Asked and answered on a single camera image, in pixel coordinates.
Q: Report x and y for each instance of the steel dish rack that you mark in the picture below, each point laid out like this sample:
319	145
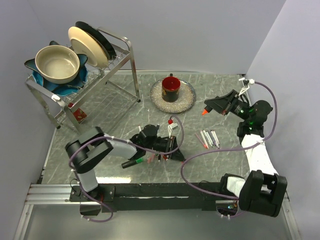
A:
60	108

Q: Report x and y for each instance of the pink cap white pen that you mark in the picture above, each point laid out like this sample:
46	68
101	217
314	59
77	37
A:
204	140

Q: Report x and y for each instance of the blue star-shaped dish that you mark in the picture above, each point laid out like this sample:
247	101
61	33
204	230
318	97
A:
60	89

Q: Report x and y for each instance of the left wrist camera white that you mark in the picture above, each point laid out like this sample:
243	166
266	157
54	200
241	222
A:
171	126

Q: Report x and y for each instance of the black red mug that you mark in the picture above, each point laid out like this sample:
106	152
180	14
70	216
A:
170	86

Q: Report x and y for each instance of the beige ceramic bowl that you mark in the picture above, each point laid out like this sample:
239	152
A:
58	64

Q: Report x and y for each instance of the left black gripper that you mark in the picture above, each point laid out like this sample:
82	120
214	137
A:
171	142

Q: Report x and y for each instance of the black plate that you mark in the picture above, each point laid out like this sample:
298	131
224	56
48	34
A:
99	37

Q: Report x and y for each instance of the green cap black highlighter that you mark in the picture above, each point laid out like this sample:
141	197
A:
131	163

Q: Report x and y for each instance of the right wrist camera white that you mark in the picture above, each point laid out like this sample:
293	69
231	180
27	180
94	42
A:
246	85

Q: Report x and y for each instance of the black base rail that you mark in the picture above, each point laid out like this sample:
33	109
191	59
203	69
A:
206	196

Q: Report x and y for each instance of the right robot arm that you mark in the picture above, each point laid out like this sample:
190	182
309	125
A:
263	191

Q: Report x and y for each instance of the red sticker tag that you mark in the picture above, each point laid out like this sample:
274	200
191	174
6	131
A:
79	115

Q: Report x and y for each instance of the cream plate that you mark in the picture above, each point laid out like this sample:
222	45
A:
83	43

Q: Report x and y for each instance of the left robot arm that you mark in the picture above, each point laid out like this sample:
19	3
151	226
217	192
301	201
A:
87	151

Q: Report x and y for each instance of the speckled grey plate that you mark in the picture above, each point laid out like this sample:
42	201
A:
186	98

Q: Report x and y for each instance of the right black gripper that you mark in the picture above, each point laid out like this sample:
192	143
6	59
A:
221	104

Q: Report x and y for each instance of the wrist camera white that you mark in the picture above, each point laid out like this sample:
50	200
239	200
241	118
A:
246	85
171	126

